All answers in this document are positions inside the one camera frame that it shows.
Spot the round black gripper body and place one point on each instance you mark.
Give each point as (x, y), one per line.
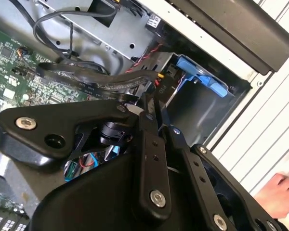
(98, 204)

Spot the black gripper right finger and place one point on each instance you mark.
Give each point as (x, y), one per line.
(197, 173)

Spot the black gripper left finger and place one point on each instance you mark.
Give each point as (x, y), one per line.
(50, 118)

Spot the person's bare hand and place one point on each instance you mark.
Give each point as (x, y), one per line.
(279, 195)

